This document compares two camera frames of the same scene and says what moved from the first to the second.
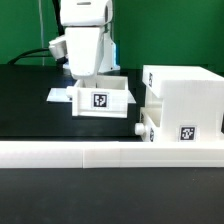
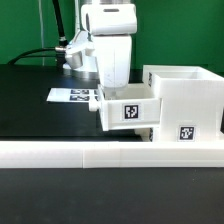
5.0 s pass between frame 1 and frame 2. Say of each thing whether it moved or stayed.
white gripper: moved
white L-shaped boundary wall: stayed
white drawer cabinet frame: stayed
